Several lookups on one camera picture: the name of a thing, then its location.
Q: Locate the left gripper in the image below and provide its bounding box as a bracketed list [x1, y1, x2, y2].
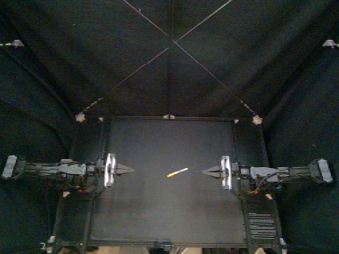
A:
[95, 152, 119, 189]

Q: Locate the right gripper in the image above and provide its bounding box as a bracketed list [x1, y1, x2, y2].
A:
[219, 155, 242, 191]

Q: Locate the grey marker pen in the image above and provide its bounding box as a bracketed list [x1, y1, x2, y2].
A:
[166, 167, 191, 179]

